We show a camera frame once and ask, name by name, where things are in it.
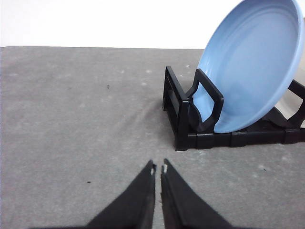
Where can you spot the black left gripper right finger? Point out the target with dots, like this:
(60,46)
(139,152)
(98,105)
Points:
(183,207)

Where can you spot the black plate rack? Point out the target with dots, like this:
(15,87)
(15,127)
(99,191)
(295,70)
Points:
(192,117)

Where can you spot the blue plate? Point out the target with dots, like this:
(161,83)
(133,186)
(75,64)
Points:
(253,60)

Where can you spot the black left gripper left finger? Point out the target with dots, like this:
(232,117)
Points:
(133,208)

